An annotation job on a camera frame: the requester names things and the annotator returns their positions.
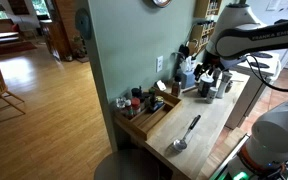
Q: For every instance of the wooden organizer box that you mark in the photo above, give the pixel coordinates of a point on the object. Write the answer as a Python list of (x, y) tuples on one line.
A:
[(146, 122)]

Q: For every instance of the round wall clock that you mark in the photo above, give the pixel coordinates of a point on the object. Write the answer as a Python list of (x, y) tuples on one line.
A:
[(161, 3)]

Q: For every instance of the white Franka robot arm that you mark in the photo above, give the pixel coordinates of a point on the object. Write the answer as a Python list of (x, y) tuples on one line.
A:
[(237, 33)]

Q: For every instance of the white stove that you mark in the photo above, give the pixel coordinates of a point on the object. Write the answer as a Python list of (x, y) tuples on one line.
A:
[(269, 65)]

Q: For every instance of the round grey stool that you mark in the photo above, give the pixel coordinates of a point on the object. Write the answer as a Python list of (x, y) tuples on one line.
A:
[(128, 164)]

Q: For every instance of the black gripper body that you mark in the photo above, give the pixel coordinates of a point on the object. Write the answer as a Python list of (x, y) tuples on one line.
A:
[(209, 61)]

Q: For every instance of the salt grinder metal top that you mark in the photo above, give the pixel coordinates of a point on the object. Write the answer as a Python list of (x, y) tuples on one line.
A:
[(226, 76)]

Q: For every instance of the glass black pepper grinder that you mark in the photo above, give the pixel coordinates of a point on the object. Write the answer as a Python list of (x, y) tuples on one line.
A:
[(216, 75)]

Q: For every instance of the dark spice bottle black cap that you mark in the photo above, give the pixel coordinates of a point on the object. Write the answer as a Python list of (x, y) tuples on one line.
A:
[(176, 86)]

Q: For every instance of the wooden spice shelf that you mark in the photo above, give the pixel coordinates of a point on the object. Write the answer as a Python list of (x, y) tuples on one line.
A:
[(203, 27)]

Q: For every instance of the blue tissue box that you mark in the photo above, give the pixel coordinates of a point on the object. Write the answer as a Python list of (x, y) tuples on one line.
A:
[(187, 79)]

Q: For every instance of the small white shaker bottle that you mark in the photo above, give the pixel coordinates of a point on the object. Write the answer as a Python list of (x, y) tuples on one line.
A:
[(211, 95)]

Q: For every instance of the white wall outlet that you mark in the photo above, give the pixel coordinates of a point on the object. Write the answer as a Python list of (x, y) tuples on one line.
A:
[(159, 63)]

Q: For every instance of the red cap spice jar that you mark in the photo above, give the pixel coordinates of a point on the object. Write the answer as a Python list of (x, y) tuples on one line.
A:
[(135, 102)]

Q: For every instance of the metal spoon black handle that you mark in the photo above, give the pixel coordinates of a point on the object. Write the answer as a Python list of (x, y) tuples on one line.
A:
[(181, 144)]

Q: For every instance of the dark canister white lid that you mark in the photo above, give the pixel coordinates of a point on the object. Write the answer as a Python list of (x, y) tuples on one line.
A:
[(204, 85)]

